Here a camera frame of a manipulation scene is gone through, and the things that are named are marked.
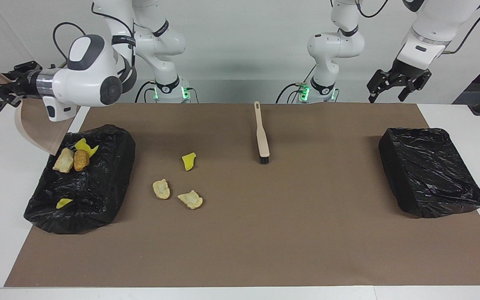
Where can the notched yellow sponge piece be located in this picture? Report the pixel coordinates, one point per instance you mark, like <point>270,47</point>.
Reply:
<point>82,145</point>

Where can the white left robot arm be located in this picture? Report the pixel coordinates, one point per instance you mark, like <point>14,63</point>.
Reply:
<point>336,46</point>

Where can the beige plastic dustpan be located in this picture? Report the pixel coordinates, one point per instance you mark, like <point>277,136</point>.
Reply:
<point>40,129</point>

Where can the brown cracked foam nugget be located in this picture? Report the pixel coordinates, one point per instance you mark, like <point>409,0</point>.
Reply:
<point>81,160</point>

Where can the small yellow sponge scrap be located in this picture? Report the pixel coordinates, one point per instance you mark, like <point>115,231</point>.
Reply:
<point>63,203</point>

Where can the black bag lined bin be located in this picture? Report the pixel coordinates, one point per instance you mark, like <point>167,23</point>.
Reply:
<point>427,171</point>
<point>90,196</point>

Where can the beige brush black bristles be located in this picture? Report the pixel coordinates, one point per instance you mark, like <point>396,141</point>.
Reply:
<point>262,141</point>

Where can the wedge yellow sponge piece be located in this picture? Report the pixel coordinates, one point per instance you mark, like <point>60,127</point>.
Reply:
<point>188,162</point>

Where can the brown table mat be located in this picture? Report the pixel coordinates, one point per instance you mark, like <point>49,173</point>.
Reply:
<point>240,250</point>

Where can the pale crusty foam chunk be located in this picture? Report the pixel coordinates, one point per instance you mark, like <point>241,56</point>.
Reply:
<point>64,161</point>
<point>191,200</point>

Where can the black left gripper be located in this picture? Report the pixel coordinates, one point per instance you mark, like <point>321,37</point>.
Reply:
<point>408,71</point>

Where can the rounded pale foam chunk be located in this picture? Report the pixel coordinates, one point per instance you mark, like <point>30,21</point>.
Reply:
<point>161,189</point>

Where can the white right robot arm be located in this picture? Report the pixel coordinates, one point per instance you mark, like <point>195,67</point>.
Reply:
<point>86,83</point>

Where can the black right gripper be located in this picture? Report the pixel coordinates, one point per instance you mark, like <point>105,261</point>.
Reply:
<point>25,83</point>

